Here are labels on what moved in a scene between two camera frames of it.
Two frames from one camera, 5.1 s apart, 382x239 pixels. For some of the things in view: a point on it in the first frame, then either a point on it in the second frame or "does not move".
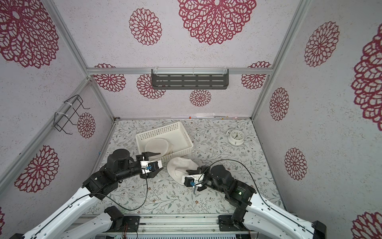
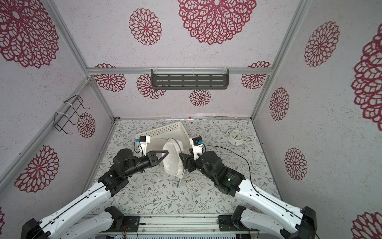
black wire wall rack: x=62 y=117 does not move
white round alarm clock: x=236 y=137 does not move
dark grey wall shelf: x=189 y=78 does not move
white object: x=192 y=180 → x=197 y=143
